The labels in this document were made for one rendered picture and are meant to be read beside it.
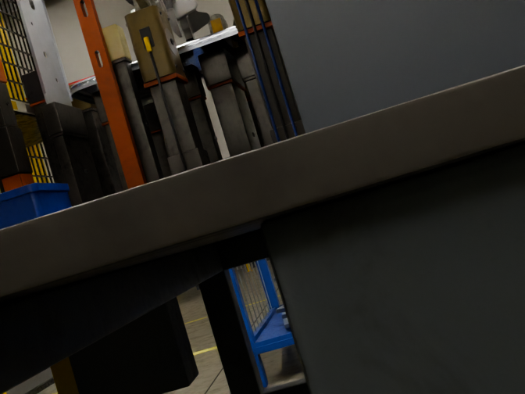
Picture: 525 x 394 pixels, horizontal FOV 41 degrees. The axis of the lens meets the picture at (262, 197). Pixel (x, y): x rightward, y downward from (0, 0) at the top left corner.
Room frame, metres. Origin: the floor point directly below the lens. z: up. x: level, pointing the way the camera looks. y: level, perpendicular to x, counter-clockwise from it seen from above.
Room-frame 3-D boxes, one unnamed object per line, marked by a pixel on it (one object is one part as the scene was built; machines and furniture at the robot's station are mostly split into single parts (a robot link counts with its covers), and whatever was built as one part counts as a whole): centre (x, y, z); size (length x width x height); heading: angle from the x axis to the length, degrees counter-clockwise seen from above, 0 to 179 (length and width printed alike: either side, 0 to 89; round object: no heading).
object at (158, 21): (1.14, 0.10, 0.87); 0.10 x 0.07 x 0.35; 170
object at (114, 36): (1.20, 0.17, 0.88); 0.04 x 0.04 x 0.37; 80
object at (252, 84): (1.29, -0.05, 0.84); 0.05 x 0.05 x 0.29; 80
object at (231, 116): (1.30, 0.00, 0.84); 0.12 x 0.05 x 0.29; 170
